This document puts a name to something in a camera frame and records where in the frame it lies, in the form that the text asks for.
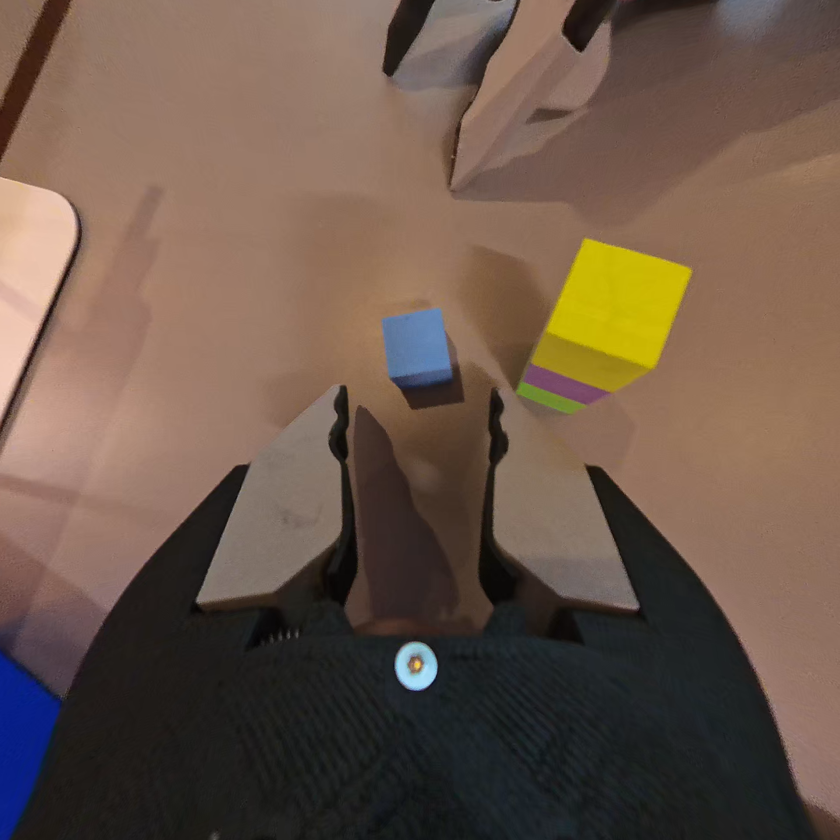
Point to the white document stand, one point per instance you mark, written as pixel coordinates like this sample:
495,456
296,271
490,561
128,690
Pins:
29,282

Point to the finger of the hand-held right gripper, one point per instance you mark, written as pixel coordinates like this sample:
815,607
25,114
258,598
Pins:
525,92
446,39

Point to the purple foam cube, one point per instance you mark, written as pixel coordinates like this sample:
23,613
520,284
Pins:
564,384

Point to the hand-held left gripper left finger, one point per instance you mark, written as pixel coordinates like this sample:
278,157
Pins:
282,525

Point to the blue foam cube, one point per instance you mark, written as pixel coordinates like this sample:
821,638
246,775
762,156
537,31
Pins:
417,348

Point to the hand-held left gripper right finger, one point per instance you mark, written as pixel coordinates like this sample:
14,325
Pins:
558,531

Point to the yellow foam cube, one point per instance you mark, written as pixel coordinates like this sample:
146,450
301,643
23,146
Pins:
610,315

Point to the green foam cube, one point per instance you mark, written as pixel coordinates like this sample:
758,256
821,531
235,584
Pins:
548,399

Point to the blue plastic bin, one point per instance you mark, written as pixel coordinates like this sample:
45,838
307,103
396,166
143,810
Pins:
23,741

